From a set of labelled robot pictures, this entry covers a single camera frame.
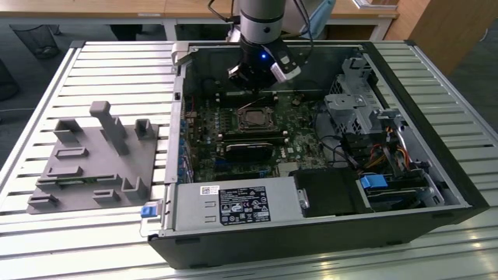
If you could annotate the silver metal drive cage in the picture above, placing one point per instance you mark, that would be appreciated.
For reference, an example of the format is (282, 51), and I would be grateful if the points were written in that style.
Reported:
(342, 108)

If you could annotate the green RAM stick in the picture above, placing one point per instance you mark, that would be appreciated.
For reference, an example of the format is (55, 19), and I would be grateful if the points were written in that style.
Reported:
(77, 181)

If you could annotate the wooden cabinet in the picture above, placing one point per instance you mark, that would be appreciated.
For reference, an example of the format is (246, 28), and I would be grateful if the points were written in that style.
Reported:
(447, 29)

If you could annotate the black mesh waste bin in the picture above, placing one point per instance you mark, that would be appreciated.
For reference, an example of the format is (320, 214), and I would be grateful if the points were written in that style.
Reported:
(35, 38)

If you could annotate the blue disk carrier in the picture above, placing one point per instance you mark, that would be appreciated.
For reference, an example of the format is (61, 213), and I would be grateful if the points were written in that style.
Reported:
(372, 182)

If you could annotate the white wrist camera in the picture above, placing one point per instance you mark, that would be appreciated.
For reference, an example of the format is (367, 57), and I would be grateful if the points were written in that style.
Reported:
(286, 73)

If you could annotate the silver square CPU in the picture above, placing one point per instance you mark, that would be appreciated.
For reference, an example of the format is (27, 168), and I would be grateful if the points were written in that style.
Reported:
(258, 118)

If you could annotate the white paper stack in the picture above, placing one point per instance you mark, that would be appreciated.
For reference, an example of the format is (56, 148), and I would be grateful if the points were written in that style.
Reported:
(372, 3)

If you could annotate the wooden desk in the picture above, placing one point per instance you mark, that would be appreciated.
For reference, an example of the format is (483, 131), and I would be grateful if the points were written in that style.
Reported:
(116, 7)

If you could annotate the black plastic shroud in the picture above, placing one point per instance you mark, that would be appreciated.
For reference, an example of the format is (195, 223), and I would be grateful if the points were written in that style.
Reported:
(330, 192)

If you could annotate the grey plastic parts rack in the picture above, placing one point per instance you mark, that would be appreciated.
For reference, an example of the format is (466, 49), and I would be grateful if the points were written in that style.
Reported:
(97, 175)

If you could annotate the black CPU socket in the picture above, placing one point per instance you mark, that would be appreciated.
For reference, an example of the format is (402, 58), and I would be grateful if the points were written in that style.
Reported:
(240, 122)

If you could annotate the blue case latch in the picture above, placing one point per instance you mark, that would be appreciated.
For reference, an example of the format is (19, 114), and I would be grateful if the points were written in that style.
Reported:
(147, 212)

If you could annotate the black RAM stick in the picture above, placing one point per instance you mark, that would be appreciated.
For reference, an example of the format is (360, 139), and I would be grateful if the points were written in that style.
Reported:
(252, 139)
(252, 133)

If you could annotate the silver chipset heatsink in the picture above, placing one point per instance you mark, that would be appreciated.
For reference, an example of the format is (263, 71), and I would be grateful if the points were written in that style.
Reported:
(287, 169)

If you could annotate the black open PC case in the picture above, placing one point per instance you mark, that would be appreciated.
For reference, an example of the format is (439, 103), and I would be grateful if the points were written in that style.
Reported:
(272, 248)

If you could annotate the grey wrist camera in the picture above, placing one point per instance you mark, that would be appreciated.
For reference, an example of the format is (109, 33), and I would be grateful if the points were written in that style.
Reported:
(236, 75)

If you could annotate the black graphics card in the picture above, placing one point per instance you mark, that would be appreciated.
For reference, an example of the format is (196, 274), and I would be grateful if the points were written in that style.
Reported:
(248, 151)

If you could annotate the silver power supply unit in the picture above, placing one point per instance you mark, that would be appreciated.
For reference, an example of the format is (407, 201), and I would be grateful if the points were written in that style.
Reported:
(193, 210)

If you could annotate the green motherboard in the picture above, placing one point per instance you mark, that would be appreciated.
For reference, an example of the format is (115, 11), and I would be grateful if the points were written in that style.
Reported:
(299, 146)

